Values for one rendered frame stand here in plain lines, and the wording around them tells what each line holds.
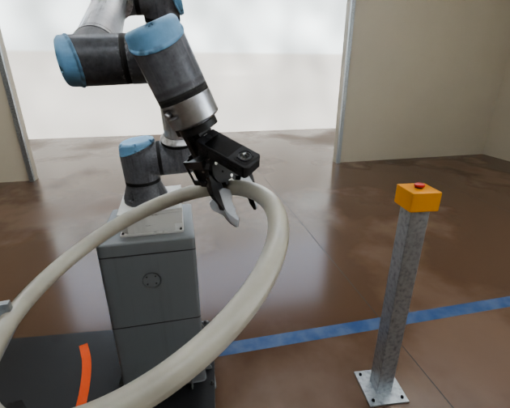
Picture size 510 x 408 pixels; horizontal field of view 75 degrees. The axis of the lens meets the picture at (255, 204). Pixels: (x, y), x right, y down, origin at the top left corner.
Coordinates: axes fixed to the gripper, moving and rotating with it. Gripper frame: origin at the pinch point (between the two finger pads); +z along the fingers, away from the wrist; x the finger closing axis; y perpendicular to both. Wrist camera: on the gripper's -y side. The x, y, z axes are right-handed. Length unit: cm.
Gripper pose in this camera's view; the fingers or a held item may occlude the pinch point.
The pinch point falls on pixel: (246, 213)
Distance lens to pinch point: 66.6
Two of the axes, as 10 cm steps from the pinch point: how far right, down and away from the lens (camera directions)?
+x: -6.2, 5.7, -5.4
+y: -7.0, -0.8, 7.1
